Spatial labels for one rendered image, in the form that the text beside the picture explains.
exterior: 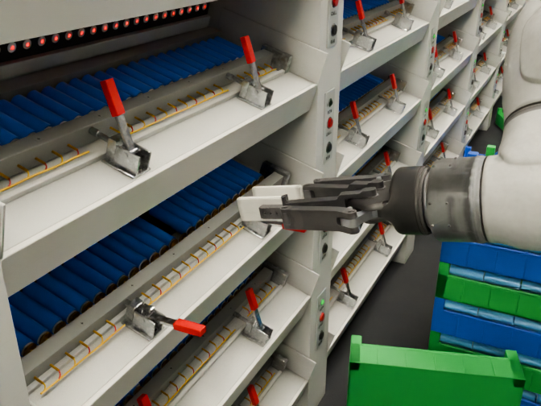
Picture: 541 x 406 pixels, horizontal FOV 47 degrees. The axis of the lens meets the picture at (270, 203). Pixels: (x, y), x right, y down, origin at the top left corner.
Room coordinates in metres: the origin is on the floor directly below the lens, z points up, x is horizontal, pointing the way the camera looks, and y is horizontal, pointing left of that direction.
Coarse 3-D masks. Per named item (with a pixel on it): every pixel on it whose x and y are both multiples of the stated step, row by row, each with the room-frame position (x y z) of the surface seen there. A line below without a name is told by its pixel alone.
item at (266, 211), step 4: (260, 208) 0.67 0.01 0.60; (264, 208) 0.66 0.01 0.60; (268, 208) 0.66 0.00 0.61; (272, 208) 0.66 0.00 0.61; (276, 208) 0.66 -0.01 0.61; (260, 212) 0.67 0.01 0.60; (264, 212) 0.67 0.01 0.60; (268, 212) 0.66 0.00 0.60; (272, 212) 0.66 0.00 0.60; (276, 212) 0.66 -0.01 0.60; (280, 212) 0.65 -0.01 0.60; (264, 216) 0.66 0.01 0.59; (268, 216) 0.66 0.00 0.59; (272, 216) 0.66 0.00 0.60; (276, 216) 0.66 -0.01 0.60; (280, 216) 0.65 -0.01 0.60; (284, 216) 0.63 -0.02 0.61; (288, 216) 0.63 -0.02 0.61; (288, 220) 0.63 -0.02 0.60; (284, 224) 0.63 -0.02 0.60; (288, 224) 0.63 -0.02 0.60
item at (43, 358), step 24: (216, 216) 0.78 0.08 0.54; (240, 216) 0.82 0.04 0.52; (192, 240) 0.71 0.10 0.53; (168, 264) 0.66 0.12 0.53; (120, 288) 0.60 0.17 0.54; (144, 288) 0.62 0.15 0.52; (168, 288) 0.63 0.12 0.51; (96, 312) 0.55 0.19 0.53; (120, 312) 0.58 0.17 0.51; (72, 336) 0.51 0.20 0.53; (24, 360) 0.47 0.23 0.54; (48, 360) 0.48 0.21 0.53
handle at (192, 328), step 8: (152, 312) 0.57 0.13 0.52; (152, 320) 0.56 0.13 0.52; (160, 320) 0.56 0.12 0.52; (168, 320) 0.56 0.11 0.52; (176, 320) 0.56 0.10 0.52; (184, 320) 0.55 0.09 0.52; (176, 328) 0.55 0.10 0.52; (184, 328) 0.54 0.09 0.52; (192, 328) 0.54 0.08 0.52; (200, 328) 0.54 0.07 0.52; (200, 336) 0.53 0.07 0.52
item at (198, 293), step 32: (256, 160) 0.99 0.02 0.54; (288, 160) 0.96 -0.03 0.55; (224, 256) 0.73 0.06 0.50; (256, 256) 0.77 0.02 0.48; (160, 288) 0.64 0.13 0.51; (192, 288) 0.65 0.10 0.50; (224, 288) 0.69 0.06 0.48; (192, 320) 0.62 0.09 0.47; (96, 352) 0.52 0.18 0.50; (128, 352) 0.53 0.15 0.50; (160, 352) 0.57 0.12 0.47; (64, 384) 0.48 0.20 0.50; (96, 384) 0.48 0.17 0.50; (128, 384) 0.52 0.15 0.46
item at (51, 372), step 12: (228, 228) 0.79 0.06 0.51; (216, 240) 0.75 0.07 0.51; (204, 252) 0.73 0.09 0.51; (168, 276) 0.66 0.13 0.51; (156, 288) 0.63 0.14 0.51; (144, 300) 0.61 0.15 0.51; (108, 324) 0.56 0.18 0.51; (96, 336) 0.54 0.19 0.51; (84, 348) 0.52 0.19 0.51; (60, 360) 0.50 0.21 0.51; (48, 372) 0.48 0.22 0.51; (36, 384) 0.46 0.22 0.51
